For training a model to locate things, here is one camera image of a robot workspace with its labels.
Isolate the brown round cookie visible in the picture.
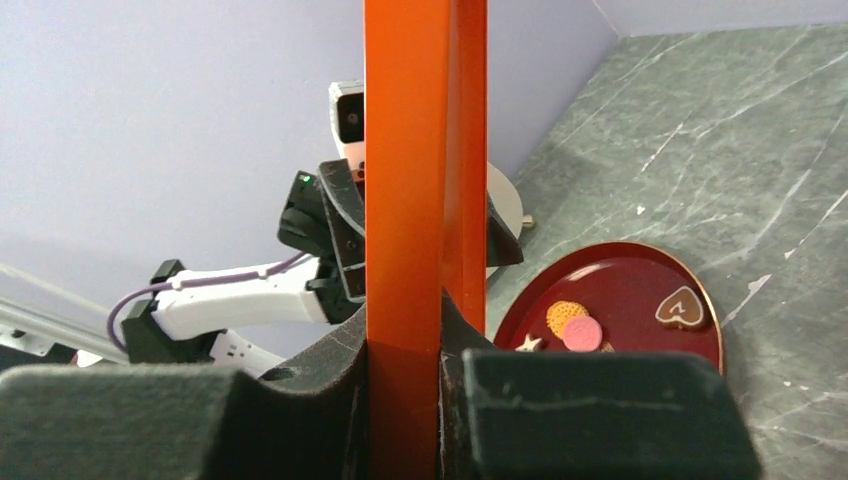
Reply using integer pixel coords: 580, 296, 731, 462
545, 300, 589, 339

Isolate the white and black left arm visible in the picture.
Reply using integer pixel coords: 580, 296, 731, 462
106, 159, 366, 378

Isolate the heart shaped chocolate cookie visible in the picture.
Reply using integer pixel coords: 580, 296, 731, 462
654, 285, 706, 330

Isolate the star shaped iced cookie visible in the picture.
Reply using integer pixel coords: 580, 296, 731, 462
515, 334, 545, 352

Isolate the white cylinder container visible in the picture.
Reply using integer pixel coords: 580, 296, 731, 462
486, 163, 524, 277

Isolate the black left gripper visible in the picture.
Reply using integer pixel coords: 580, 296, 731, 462
277, 159, 524, 303

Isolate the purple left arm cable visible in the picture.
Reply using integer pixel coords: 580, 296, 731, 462
105, 251, 313, 354

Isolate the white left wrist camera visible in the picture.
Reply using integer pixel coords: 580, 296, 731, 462
328, 79, 365, 170

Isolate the orange box lid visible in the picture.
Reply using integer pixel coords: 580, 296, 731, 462
364, 1, 488, 479

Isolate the pink round cookie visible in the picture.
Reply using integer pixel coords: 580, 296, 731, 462
562, 315, 603, 352

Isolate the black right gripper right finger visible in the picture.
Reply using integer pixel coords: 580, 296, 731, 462
438, 295, 762, 479

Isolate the dark red round plate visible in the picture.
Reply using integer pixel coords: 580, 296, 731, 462
493, 241, 725, 373

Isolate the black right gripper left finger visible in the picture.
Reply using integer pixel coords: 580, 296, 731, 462
1, 313, 367, 479

